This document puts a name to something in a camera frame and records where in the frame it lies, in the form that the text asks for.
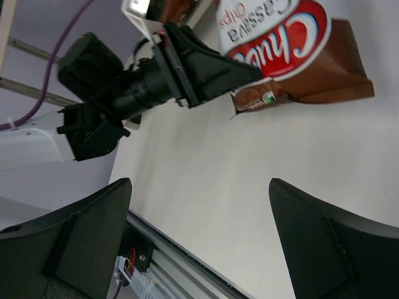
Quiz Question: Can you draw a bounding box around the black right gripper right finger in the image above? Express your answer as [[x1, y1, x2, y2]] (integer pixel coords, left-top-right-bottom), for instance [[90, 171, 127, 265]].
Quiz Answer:
[[269, 178, 398, 298]]

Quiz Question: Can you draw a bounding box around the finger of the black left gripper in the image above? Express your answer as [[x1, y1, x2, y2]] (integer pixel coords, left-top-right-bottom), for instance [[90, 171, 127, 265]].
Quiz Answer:
[[165, 23, 262, 108]]

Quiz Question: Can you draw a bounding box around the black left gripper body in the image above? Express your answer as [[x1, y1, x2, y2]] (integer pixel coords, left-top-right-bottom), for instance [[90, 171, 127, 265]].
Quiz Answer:
[[57, 23, 190, 161]]

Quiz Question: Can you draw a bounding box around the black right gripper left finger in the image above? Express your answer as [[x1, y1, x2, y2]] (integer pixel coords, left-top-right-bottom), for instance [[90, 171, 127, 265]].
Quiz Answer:
[[1, 178, 132, 298]]

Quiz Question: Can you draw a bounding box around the brown Chuba barbecue chips bag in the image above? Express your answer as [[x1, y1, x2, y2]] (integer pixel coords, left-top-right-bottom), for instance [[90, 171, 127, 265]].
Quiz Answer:
[[146, 0, 198, 24]]

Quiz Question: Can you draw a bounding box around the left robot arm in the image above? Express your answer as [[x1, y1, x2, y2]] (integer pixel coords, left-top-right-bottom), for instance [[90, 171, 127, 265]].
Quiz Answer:
[[1, 23, 262, 170]]

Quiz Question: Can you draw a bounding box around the white two-tier wooden shelf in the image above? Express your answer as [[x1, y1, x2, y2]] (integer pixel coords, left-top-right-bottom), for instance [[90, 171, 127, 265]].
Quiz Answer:
[[1, 1, 84, 88]]

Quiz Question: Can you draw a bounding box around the white slotted cable duct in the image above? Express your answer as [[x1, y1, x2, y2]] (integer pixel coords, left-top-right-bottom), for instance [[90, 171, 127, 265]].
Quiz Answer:
[[115, 256, 164, 299]]

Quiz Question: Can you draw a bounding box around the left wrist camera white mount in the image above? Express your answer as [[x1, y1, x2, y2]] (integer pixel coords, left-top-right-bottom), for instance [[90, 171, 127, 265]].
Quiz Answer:
[[121, 0, 163, 45]]

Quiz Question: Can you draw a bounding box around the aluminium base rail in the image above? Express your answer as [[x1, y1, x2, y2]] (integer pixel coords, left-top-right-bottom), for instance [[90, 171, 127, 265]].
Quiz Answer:
[[127, 211, 251, 298]]

